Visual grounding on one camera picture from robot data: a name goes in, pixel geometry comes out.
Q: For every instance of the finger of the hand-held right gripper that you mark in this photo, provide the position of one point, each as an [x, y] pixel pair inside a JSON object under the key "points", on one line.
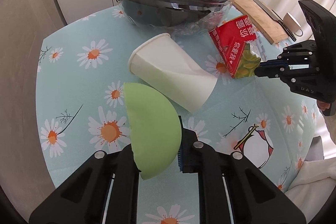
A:
{"points": [[294, 52], [278, 74]]}

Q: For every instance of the person's white clothing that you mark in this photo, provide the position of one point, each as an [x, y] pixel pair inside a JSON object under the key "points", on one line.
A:
{"points": [[309, 176]]}

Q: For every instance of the beige mug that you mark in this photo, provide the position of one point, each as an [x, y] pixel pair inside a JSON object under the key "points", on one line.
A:
{"points": [[290, 22]]}

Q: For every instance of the green paper cup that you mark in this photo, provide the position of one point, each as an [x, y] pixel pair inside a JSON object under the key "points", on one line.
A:
{"points": [[152, 129]]}

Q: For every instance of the wooden cutting board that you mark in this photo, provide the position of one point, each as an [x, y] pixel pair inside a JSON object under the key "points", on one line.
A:
{"points": [[262, 20]]}

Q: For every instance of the blue daisy tablecloth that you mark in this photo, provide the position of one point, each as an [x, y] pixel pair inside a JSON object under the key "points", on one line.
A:
{"points": [[78, 82]]}

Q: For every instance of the person's right hand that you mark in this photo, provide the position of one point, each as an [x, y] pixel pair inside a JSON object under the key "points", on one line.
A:
{"points": [[324, 106]]}

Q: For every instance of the white paper cup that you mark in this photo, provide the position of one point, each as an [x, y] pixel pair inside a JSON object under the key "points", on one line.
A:
{"points": [[168, 69]]}

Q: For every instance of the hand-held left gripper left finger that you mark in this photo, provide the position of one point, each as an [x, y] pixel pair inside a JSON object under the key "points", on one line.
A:
{"points": [[126, 161]]}

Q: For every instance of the red snack packet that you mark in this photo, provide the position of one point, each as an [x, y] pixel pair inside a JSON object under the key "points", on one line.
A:
{"points": [[228, 37]]}

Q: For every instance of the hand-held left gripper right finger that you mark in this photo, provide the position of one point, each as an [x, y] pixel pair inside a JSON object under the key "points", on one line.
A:
{"points": [[180, 161]]}

